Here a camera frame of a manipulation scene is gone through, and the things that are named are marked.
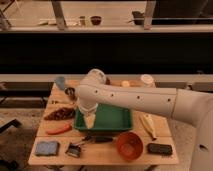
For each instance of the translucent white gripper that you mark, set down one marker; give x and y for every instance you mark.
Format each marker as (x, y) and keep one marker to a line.
(89, 119)

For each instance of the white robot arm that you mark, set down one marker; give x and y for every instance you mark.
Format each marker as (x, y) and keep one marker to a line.
(191, 107)

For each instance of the green plastic tray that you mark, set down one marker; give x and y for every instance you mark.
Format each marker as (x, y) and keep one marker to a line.
(108, 119)

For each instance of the metal cup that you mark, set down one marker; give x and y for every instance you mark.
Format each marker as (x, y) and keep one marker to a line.
(70, 92)

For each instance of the small black brush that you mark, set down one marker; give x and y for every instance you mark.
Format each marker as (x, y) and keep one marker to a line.
(73, 150)

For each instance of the orange carrot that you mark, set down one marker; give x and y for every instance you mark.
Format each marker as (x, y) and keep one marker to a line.
(59, 130)

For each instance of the purple bowl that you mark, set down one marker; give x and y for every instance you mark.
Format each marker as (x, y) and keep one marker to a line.
(108, 81)

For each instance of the light blue cup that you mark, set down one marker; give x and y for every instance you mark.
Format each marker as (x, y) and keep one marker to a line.
(60, 82)

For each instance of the red bowl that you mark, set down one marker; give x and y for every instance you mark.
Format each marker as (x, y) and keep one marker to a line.
(129, 146)

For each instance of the small orange fruit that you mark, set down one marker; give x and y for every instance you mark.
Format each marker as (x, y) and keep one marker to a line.
(125, 83)

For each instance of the blue sponge cloth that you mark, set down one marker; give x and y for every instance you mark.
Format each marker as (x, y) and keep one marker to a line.
(47, 148)

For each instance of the wooden table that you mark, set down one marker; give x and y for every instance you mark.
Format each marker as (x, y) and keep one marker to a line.
(93, 153)

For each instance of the black rectangular block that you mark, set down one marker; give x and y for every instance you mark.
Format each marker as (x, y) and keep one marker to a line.
(161, 149)

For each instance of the small jar on shelf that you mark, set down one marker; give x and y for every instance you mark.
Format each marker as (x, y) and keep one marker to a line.
(82, 20)

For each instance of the dark bowl on shelf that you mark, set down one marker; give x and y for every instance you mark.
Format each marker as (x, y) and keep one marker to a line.
(95, 20)

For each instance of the dark pot on shelf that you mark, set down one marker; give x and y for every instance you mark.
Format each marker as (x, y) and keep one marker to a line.
(138, 17)

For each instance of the black handled tool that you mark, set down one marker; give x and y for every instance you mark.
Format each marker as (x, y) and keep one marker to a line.
(96, 139)

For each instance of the left metal shelf post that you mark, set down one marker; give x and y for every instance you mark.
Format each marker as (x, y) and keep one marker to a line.
(59, 16)

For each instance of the metal shelf post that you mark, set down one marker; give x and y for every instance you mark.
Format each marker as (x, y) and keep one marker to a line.
(148, 15)
(59, 16)

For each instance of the right metal shelf post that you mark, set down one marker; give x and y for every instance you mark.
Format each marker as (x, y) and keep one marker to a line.
(148, 15)

